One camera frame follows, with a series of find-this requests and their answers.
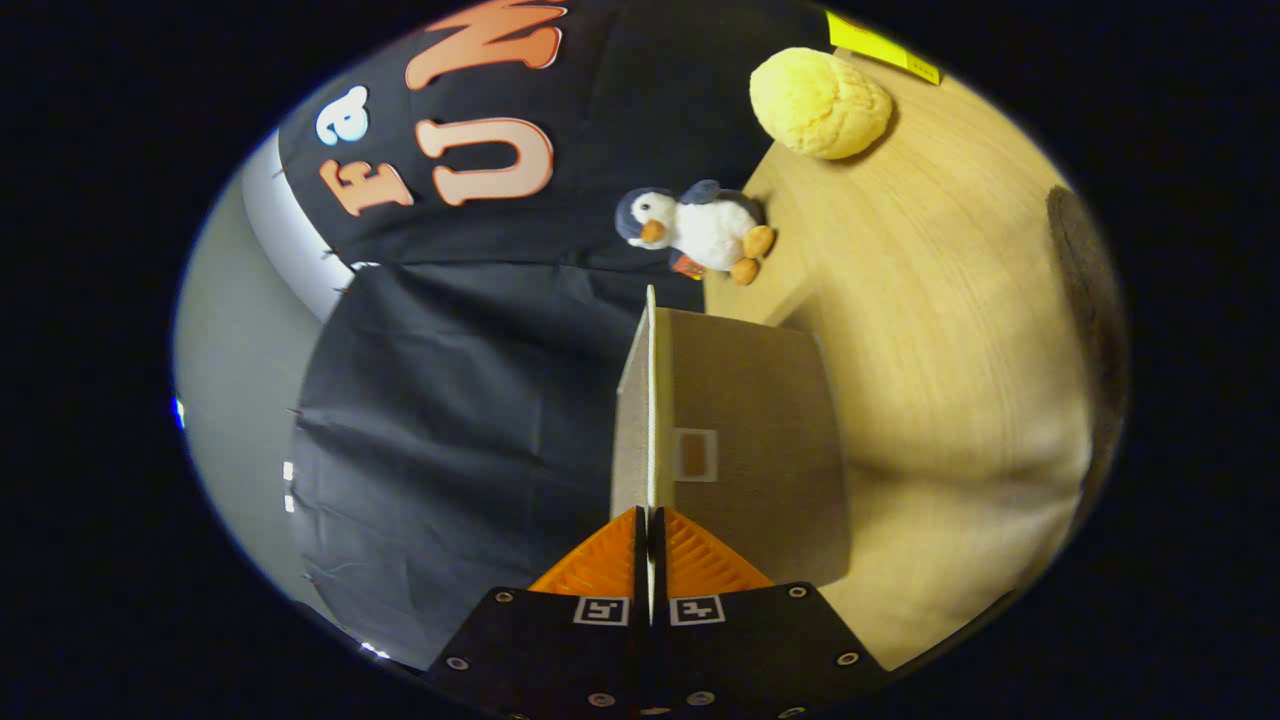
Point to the beige fabric storage box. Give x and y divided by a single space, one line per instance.
750 400

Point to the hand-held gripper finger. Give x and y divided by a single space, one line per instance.
641 570
660 570

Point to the yellow book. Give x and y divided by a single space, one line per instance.
880 45

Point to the yellow plush bun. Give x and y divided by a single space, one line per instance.
820 105

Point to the plush penguin toy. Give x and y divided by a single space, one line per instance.
710 230

